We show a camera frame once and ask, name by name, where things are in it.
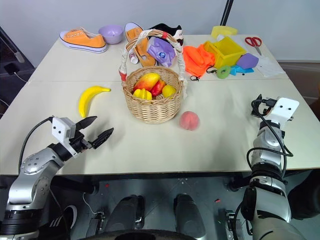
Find blue foam piece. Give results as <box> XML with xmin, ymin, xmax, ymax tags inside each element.
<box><xmin>229</xmin><ymin>64</ymin><xmax>255</xmax><ymax>76</ymax></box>

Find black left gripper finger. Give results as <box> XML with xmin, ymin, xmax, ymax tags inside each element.
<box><xmin>74</xmin><ymin>115</ymin><xmax>98</xmax><ymax>132</ymax></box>
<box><xmin>90</xmin><ymin>127</ymin><xmax>115</xmax><ymax>150</ymax></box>

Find dark rounded shape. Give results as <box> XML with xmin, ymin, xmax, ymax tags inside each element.
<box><xmin>173</xmin><ymin>193</ymin><xmax>206</xmax><ymax>239</ymax></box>
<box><xmin>104</xmin><ymin>194</ymin><xmax>146</xmax><ymax>233</ymax></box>

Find orange cloth with black drawstring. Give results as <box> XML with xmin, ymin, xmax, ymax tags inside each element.
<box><xmin>182</xmin><ymin>44</ymin><xmax>219</xmax><ymax>82</ymax></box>

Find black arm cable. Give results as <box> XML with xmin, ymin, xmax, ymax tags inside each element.
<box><xmin>18</xmin><ymin>116</ymin><xmax>55</xmax><ymax>171</ymax></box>
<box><xmin>246</xmin><ymin>99</ymin><xmax>294</xmax><ymax>187</ymax></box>

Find yellow foam block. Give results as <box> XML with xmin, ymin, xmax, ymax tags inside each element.
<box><xmin>210</xmin><ymin>25</ymin><xmax>239</xmax><ymax>39</ymax></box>

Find purple bowl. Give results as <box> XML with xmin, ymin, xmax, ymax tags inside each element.
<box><xmin>97</xmin><ymin>23</ymin><xmax>124</xmax><ymax>45</ymax></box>

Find yellow starfruit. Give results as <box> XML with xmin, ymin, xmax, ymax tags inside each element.
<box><xmin>132</xmin><ymin>88</ymin><xmax>153</xmax><ymax>102</ymax></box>

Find orange white canvas shoe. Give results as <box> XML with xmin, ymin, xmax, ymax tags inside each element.
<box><xmin>123</xmin><ymin>22</ymin><xmax>158</xmax><ymax>68</ymax></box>
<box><xmin>59</xmin><ymin>28</ymin><xmax>109</xmax><ymax>54</ymax></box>

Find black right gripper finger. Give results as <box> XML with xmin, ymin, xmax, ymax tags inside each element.
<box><xmin>250</xmin><ymin>94</ymin><xmax>263</xmax><ymax>118</ymax></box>

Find yellow plastic box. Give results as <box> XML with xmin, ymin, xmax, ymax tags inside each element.
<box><xmin>203</xmin><ymin>35</ymin><xmax>247</xmax><ymax>71</ymax></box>

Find wicker basket with rope handle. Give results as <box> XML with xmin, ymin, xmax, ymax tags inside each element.
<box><xmin>117</xmin><ymin>29</ymin><xmax>189</xmax><ymax>125</ymax></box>

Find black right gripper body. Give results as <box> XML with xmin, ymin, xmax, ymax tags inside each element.
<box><xmin>259</xmin><ymin>96</ymin><xmax>278</xmax><ymax>115</ymax></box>

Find purple foam block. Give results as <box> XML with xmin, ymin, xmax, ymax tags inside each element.
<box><xmin>235</xmin><ymin>52</ymin><xmax>260</xmax><ymax>70</ymax></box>

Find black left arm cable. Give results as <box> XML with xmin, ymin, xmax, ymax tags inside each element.
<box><xmin>18</xmin><ymin>116</ymin><xmax>55</xmax><ymax>171</ymax></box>

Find clear white plastic bag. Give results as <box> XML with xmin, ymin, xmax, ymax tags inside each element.
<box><xmin>254</xmin><ymin>54</ymin><xmax>286</xmax><ymax>78</ymax></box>

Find red scissors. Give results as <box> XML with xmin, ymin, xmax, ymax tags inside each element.
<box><xmin>244</xmin><ymin>36</ymin><xmax>263</xmax><ymax>57</ymax></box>

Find black white sneaker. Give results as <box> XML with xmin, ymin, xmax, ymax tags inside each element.
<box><xmin>48</xmin><ymin>204</ymin><xmax>78</xmax><ymax>230</ymax></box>

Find red yellow mango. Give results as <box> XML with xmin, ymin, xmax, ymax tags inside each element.
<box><xmin>132</xmin><ymin>72</ymin><xmax>161</xmax><ymax>92</ymax></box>

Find yellow banana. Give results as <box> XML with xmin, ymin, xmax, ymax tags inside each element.
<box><xmin>78</xmin><ymin>85</ymin><xmax>112</xmax><ymax>119</ymax></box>

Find pink peach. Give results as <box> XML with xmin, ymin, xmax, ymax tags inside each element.
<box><xmin>179</xmin><ymin>110</ymin><xmax>201</xmax><ymax>132</ymax></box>

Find white cable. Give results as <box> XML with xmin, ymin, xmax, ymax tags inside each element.
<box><xmin>14</xmin><ymin>70</ymin><xmax>29</xmax><ymax>83</ymax></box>

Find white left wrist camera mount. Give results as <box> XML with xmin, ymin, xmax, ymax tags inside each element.
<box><xmin>51</xmin><ymin>116</ymin><xmax>77</xmax><ymax>156</ymax></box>

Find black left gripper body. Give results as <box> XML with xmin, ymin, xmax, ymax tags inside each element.
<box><xmin>66</xmin><ymin>133</ymin><xmax>95</xmax><ymax>154</ymax></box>

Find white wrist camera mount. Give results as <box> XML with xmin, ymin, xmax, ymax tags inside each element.
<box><xmin>51</xmin><ymin>116</ymin><xmax>77</xmax><ymax>156</ymax></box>
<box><xmin>267</xmin><ymin>97</ymin><xmax>300</xmax><ymax>125</ymax></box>

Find purple plastic bag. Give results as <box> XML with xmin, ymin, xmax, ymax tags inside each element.
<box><xmin>146</xmin><ymin>37</ymin><xmax>177</xmax><ymax>68</ymax></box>

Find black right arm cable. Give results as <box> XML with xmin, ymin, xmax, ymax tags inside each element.
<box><xmin>246</xmin><ymin>99</ymin><xmax>294</xmax><ymax>187</ymax></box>

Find yellow lemon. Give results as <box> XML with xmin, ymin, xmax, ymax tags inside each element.
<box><xmin>162</xmin><ymin>84</ymin><xmax>177</xmax><ymax>99</ymax></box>

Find small white bottle red label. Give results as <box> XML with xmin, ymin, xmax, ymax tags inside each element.
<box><xmin>128</xmin><ymin>48</ymin><xmax>139</xmax><ymax>65</ymax></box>

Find green foam ring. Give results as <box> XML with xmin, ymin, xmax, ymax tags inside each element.
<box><xmin>215</xmin><ymin>65</ymin><xmax>232</xmax><ymax>80</ymax></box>

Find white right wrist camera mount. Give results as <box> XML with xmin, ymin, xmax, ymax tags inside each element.
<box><xmin>267</xmin><ymin>97</ymin><xmax>300</xmax><ymax>125</ymax></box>

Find small red mango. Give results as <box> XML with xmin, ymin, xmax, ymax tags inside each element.
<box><xmin>150</xmin><ymin>79</ymin><xmax>167</xmax><ymax>97</ymax></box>

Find black tripod pole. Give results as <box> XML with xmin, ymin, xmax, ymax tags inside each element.
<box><xmin>219</xmin><ymin>0</ymin><xmax>234</xmax><ymax>27</ymax></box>

